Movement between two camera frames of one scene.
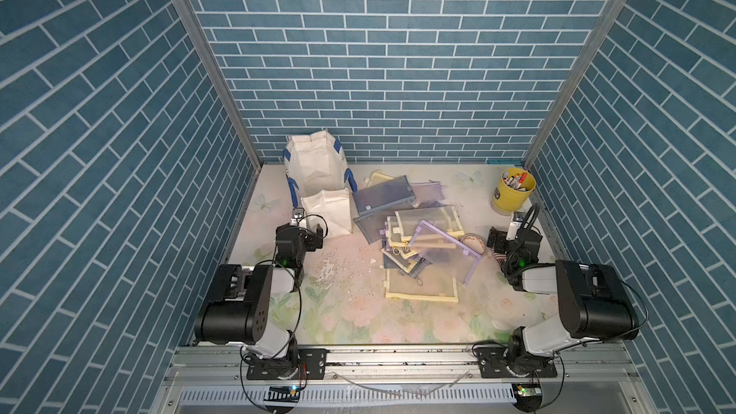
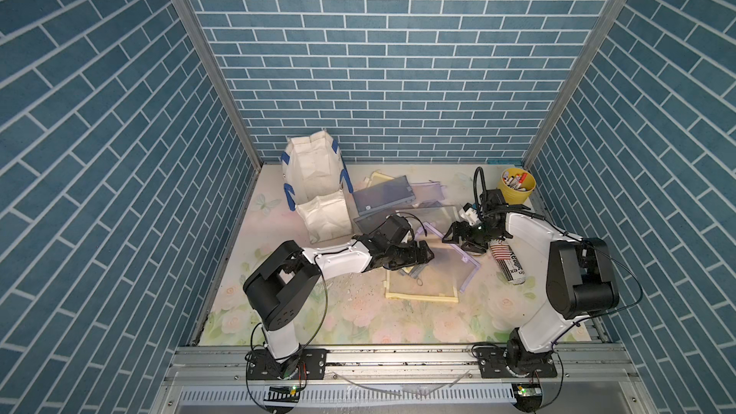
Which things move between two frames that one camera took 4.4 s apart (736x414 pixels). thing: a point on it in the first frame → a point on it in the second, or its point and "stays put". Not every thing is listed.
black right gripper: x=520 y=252 → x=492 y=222
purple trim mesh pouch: x=444 y=252 stays put
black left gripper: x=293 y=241 → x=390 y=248
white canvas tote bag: x=319 y=182 stays put
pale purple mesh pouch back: x=427 y=193 stays put
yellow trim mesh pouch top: x=402 y=227 stays put
